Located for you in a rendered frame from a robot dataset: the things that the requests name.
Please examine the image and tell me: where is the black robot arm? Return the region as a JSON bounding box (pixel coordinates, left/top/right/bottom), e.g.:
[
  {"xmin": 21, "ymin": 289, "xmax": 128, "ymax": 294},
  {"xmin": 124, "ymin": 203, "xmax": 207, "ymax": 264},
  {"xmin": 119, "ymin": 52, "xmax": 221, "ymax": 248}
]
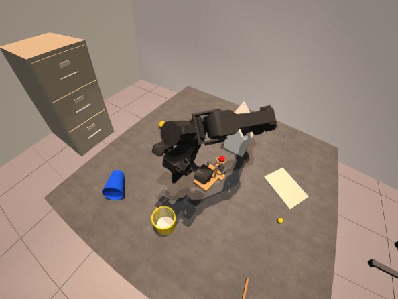
[{"xmin": 161, "ymin": 105, "xmax": 278, "ymax": 174}]

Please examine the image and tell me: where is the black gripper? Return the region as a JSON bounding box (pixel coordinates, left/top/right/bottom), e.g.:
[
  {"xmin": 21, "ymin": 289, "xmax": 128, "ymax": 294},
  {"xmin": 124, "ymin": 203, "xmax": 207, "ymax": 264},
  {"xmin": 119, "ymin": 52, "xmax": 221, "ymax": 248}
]
[{"xmin": 152, "ymin": 142, "xmax": 214, "ymax": 185}]

